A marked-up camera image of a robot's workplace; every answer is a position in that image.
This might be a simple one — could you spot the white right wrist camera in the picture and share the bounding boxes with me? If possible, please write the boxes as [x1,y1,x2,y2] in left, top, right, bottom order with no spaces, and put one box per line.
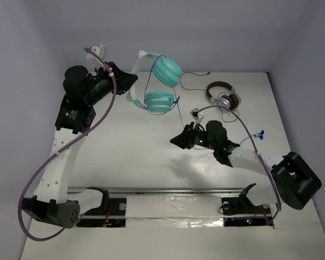
[190,108,205,129]

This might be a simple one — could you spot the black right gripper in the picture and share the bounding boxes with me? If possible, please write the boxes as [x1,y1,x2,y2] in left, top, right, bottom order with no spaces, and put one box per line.
[170,122,217,151]

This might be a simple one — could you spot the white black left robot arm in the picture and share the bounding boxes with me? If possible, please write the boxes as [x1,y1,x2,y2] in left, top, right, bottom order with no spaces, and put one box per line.
[19,62,138,229]

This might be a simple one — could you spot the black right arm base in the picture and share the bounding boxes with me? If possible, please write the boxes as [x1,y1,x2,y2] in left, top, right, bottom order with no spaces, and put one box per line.
[218,184,273,227]

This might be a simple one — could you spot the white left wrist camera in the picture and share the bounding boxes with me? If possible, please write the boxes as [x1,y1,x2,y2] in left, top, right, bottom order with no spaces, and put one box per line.
[84,43,108,68]

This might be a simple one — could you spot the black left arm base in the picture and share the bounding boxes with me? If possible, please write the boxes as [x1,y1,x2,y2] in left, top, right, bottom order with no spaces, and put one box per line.
[76,187,127,228]

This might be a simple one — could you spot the brown silver headphones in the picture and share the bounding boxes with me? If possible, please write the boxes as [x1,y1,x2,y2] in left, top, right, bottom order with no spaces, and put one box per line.
[206,81,241,111]

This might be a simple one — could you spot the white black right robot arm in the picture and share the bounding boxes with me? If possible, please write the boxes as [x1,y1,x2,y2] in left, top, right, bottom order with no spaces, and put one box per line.
[170,120,322,213]

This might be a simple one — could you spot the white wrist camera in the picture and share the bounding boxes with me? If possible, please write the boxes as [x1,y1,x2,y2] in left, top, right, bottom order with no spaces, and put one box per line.
[190,108,205,129]
[84,43,108,68]

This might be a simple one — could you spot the black thin audio cable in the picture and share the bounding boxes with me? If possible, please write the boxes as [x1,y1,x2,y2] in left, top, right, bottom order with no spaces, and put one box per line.
[179,71,241,123]

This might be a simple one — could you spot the teal white cat-ear headphones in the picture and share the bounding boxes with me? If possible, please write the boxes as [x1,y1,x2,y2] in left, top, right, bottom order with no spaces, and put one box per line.
[126,50,182,115]

